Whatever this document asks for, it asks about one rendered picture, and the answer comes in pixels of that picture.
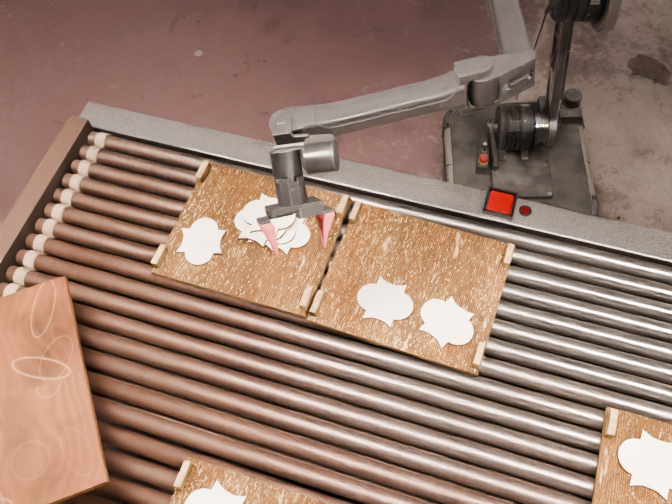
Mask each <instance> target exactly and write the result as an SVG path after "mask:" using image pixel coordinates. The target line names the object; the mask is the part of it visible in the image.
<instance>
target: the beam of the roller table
mask: <svg viewBox="0 0 672 504"><path fill-rule="evenodd" d="M79 117H80V118H84V119H88V120H89V122H90V124H91V126H92V127H93V129H94V131H95V132H98V133H99V132H103V133H108V134H111V135H112V136H115V137H119V138H123V139H128V140H132V141H136V142H141V143H145V144H149V145H153V146H158V147H162V148H166V149H170V150H175V151H179V152H183V153H187V154H192V155H196V156H200V157H204V158H209V159H213V160H217V161H221V162H226V163H230V164H234V165H238V166H243V167H247V168H251V169H256V170H260V171H264V172H268V173H273V172H272V166H271V160H270V154H269V152H270V151H273V150H274V146H275V145H277V144H276V143H271V142H267V141H262V140H258V139H254V138H249V137H245V136H240V135H236V134H231V133H227V132H222V131H218V130H214V129H209V128H205V127H200V126H196V125H191V124H187V123H183V122H178V121H174V120H169V119H165V118H160V117H156V116H151V115H147V114H143V113H138V112H134V111H129V110H125V109H120V108H116V107H112V106H107V105H103V104H98V103H94V102H88V103H87V105H86V106H85V108H84V110H83V111H82V113H81V114H80V116H79ZM339 163H340V165H339V171H335V172H327V173H318V174H310V175H308V174H307V172H306V170H304V168H303V165H302V169H303V175H304V181H307V182H311V183H315V184H319V185H324V186H328V187H332V188H336V189H341V190H345V191H349V192H354V193H358V194H362V195H366V196H371V197H375V198H379V199H383V200H388V201H392V202H396V203H400V204H405V205H409V206H413V207H417V208H422V209H426V210H430V211H434V212H439V213H443V214H447V215H451V216H456V217H460V218H464V219H469V220H473V221H477V222H481V223H486V224H490V225H494V226H498V227H503V228H507V229H511V230H515V231H520V232H524V233H528V234H532V235H537V236H541V237H545V238H549V239H554V240H558V241H562V242H567V243H571V244H575V245H579V246H584V247H588V248H592V249H596V250H601V251H605V252H609V253H613V254H618V255H622V256H626V257H630V258H635V259H639V260H643V261H647V262H652V263H656V264H660V265H664V266H669V267H672V233H671V232H666V231H662V230H657V229H653V228H648V227H644V226H639V225H635V224H631V223H626V222H622V221H617V220H613V219H608V218H604V217H600V216H595V215H591V214H586V213H582V212H577V211H573V210H568V209H564V208H560V207H555V206H551V205H546V204H542V203H537V202H533V201H529V200H524V199H520V198H517V201H516V205H515V210H514V214H513V218H512V220H508V219H504V218H500V217H495V216H491V215H487V214H482V210H483V207H484V203H485V199H486V195H487V192H488V191H484V190H480V189H475V188H471V187H466V186H462V185H458V184H453V183H449V182H444V181H440V180H435V179H431V178H427V177H422V176H418V175H413V174H409V173H404V172H400V171H395V170H391V169H387V168H382V167H378V166H373V165H369V164H364V163H360V162H356V161H351V160H347V159H342V158H339ZM523 205H527V206H529V207H530V208H531V210H532V213H531V214H530V215H529V216H523V215H521V214H520V213H519V208H520V207H521V206H523Z"/></svg>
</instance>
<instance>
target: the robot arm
mask: <svg viewBox="0 0 672 504"><path fill-rule="evenodd" d="M489 2H490V8H491V13H492V18H493V24H494V29H495V34H496V40H497V45H498V50H499V55H497V56H491V57H489V56H486V55H480V56H476V57H472V58H468V59H464V60H460V61H456V62H454V70H451V71H449V72H448V73H446V74H443V75H441V76H438V77H435V78H431V79H428V80H424V81H420V82H416V83H412V84H408V85H404V86H399V87H395V88H391V89H387V90H383V91H379V92H375V93H371V94H367V95H363V96H359V97H355V98H351V99H347V100H343V101H339V102H334V103H328V104H320V105H317V104H313V105H308V106H304V107H300V105H298V106H294V107H290V108H286V109H282V110H279V111H277V112H275V113H274V114H273V115H272V116H271V118H270V120H269V126H270V128H271V131H272V133H273V138H274V140H275V142H276V144H277V145H275V146H274V150H273V151H270V152H269V154H270V160H271V166H272V172H273V177H274V183H275V189H276V195H277V201H278V203H276V204H271V205H266V206H264V208H265V213H266V216H263V217H259V218H256V221H257V225H258V226H259V228H260V229H261V231H262V232H263V234H264V235H265V237H266V238H267V240H268V241H269V243H270V245H271V248H272V250H273V252H274V255H275V257H276V258H277V259H279V252H278V245H277V239H276V232H275V226H274V225H273V224H272V223H271V219H276V218H281V217H285V216H290V215H293V214H295V213H296V216H297V218H298V219H302V218H307V217H312V216H316V219H317V224H318V229H319V234H320V238H321V242H322V246H323V247H324V248H326V245H327V238H328V233H329V230H330V227H331V224H332V221H333V218H334V215H335V214H334V209H333V208H331V207H330V206H328V205H326V206H323V202H322V200H321V199H319V198H317V197H315V196H309V197H307V194H306V188H305V182H304V175H303V169H302V165H303V168H304V170H306V172H307V174H308V175H310V174H318V173H327V172H335V171H339V165H340V163H339V152H338V146H337V143H336V140H335V137H337V136H340V135H344V134H347V133H352V132H356V131H360V130H364V129H368V128H372V127H376V126H381V125H385V124H389V123H393V122H397V121H401V120H406V119H410V118H414V117H418V116H422V115H426V114H431V113H435V112H439V111H445V110H453V109H456V110H459V111H460V113H461V114H462V115H467V114H471V113H475V112H480V111H484V110H488V109H490V108H491V107H492V106H493V105H497V104H499V103H501V102H503V101H505V100H507V99H509V98H511V97H513V96H515V95H517V94H519V93H521V92H523V91H525V90H527V89H529V88H531V87H533V86H535V65H536V53H535V49H534V50H532V48H531V46H530V45H529V40H528V36H527V31H526V26H525V22H524V17H523V13H522V8H521V4H520V0H489ZM466 84H468V93H467V91H465V85H466ZM301 160H302V163H301Z"/></svg>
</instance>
